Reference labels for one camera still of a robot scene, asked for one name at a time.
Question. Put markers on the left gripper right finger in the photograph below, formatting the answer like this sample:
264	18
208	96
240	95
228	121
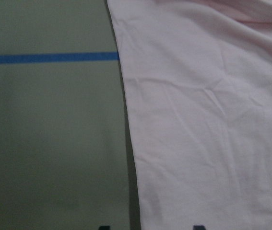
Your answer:
199	227

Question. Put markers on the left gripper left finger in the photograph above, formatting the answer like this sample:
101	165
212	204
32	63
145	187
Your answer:
106	227

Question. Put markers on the pink Snoopy t-shirt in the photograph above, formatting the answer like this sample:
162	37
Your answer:
198	85

